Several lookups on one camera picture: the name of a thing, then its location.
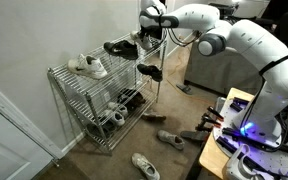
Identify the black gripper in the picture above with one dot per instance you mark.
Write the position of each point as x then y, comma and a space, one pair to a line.
151, 31

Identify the white sneaker with black swoosh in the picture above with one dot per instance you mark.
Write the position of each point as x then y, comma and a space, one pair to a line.
145, 44
87, 66

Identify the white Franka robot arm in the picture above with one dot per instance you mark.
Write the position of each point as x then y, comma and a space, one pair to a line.
250, 43

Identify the small white sneaker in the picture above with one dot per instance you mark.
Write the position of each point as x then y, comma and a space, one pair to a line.
115, 118
119, 109

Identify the grey sneaker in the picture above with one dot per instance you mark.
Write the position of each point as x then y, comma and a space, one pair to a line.
170, 139

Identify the white running sneaker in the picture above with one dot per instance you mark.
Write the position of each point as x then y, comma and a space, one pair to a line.
145, 166

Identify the black low shoe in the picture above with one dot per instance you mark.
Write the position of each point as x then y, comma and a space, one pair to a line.
150, 71

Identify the dark slipper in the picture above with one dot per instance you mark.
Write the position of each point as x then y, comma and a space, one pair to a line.
184, 88

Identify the black sandal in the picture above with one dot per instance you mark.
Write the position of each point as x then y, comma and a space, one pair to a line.
125, 101

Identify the shoe with brown sole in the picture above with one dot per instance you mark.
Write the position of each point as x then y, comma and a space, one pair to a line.
153, 116

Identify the grey sofa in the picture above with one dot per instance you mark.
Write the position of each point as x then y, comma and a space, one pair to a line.
224, 73

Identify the black orange clamp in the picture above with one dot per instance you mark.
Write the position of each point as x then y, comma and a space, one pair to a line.
215, 114
204, 127
212, 121

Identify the dark slip-on shoe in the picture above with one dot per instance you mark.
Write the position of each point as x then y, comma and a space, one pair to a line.
100, 129

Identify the dark grey flat sandal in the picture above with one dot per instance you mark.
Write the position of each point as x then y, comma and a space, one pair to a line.
194, 135

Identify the wooden table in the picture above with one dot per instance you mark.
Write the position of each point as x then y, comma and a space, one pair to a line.
210, 156

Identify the white VR controller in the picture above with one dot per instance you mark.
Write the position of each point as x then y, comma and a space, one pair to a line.
234, 166

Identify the grey metal mounting plate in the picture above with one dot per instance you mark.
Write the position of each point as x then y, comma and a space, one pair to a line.
267, 156

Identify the black aluminium rail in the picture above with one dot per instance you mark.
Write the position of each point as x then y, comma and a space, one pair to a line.
230, 148
239, 103
232, 132

